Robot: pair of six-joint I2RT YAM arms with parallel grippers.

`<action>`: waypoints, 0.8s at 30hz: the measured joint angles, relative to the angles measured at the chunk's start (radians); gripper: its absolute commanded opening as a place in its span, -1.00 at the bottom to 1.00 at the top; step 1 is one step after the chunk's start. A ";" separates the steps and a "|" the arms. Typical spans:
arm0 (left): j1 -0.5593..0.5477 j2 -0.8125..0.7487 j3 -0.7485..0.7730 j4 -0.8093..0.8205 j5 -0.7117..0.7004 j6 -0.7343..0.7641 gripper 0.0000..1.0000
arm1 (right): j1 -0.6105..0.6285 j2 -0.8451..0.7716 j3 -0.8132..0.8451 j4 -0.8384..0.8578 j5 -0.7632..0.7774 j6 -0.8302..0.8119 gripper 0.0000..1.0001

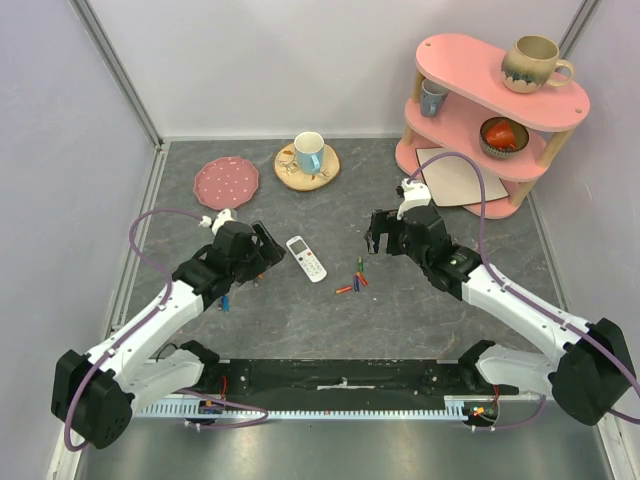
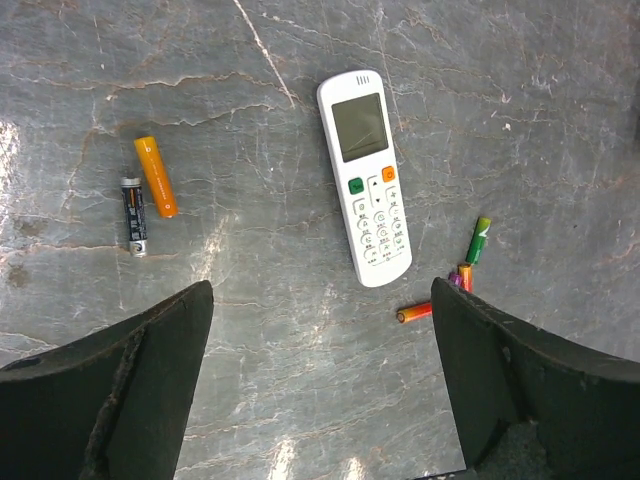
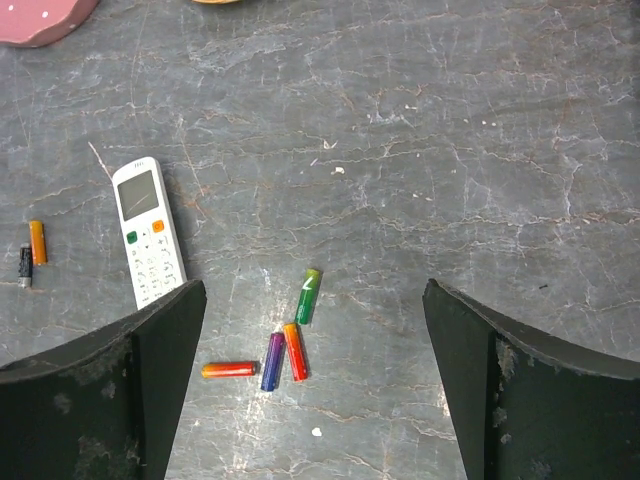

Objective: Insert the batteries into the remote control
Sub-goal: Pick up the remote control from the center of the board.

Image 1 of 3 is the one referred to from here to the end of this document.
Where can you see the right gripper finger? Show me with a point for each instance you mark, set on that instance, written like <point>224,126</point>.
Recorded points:
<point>373,243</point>
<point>383,222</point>

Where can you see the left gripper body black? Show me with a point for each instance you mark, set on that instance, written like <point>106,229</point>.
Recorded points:
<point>240,267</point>

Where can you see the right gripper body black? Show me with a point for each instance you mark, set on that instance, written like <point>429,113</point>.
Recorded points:
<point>382,232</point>

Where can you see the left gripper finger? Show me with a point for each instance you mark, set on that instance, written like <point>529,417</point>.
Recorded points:
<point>269,249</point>
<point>255,270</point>

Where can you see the white remote control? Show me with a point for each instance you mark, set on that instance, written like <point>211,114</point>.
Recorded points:
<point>306,259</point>

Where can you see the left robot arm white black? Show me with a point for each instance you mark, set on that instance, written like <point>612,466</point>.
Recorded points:
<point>97,393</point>

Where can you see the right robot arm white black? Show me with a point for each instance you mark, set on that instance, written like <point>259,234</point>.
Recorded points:
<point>584,367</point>

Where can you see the pink dotted plate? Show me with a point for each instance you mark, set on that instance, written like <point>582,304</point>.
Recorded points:
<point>227,182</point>

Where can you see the beige leaf saucer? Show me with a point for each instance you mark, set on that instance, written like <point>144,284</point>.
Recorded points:
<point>288,171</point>

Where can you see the light blue cup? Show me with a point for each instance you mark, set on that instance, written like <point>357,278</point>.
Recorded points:
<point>309,152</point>

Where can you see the patterned dark bowl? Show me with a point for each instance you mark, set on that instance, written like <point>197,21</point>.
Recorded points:
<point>521,137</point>

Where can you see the orange red cup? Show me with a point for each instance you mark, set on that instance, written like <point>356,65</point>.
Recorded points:
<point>501,136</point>

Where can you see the grey blue mug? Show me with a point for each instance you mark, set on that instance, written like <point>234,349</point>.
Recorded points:
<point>432,98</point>

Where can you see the pink three-tier shelf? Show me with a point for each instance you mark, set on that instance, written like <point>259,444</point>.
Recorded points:
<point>470,69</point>

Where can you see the beige ceramic mug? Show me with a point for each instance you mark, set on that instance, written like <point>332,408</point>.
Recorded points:
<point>534,61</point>

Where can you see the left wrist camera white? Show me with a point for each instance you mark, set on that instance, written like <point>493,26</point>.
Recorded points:
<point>222,220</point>

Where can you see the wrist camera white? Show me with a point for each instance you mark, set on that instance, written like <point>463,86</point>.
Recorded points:
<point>222,220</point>
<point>414,194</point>

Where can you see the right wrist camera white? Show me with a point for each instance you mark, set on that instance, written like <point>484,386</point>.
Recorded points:
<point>414,194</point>

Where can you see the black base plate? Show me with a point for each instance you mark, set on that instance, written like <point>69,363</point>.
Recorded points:
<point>337,384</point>

